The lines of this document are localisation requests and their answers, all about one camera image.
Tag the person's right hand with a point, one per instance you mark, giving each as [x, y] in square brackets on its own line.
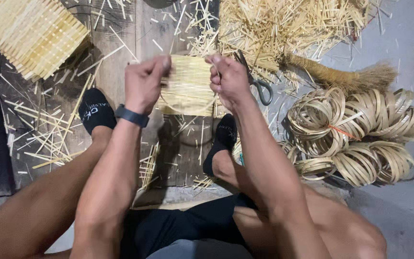
[230, 84]

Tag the person's left hand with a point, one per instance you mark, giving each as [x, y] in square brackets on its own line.
[143, 82]

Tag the person's right fingers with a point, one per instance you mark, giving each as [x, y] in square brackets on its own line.
[217, 77]

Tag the person's left fingers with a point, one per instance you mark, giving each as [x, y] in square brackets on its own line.
[158, 70]

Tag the small woven bamboo basket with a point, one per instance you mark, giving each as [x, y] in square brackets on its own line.
[189, 86]

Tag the wooden work board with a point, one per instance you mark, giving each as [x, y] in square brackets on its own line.
[128, 93]

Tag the black wrist watch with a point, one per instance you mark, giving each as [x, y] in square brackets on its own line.
[132, 115]

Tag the person's right black sock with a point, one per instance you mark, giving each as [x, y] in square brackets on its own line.
[221, 140]

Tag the person's black sock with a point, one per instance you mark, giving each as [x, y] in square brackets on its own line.
[95, 111]
[221, 140]

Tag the person's left black sock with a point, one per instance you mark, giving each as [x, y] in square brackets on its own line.
[95, 111]

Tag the heap of bamboo strip offcuts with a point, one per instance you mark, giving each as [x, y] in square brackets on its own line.
[282, 28]

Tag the straw hand broom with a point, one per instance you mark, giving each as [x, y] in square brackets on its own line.
[336, 75]

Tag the scattered bamboo strips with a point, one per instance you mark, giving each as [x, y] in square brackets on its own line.
[45, 133]

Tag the person's black shorts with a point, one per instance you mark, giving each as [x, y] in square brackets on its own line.
[189, 223]

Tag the pile of bamboo strip rings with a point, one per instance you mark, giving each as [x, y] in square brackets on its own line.
[354, 136]

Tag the person's grey shirt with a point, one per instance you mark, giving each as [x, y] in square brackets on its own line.
[199, 250]

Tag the person's right leg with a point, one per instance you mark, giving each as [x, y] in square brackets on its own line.
[318, 223]

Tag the person's leg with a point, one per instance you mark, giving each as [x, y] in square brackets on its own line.
[31, 208]
[318, 223]

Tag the person's left leg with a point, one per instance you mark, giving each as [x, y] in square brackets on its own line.
[31, 208]

